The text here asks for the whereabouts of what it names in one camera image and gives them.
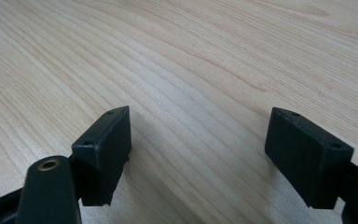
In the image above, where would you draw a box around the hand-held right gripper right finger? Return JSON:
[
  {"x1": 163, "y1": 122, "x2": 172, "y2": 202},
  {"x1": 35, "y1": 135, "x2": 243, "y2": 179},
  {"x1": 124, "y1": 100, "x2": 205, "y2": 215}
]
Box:
[{"x1": 264, "y1": 106, "x2": 355, "y2": 210}]

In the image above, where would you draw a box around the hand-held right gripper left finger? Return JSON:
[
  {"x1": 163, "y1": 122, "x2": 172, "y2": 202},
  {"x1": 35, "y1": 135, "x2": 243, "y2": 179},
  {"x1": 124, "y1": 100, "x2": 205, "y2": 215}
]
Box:
[{"x1": 71, "y1": 105, "x2": 132, "y2": 207}]

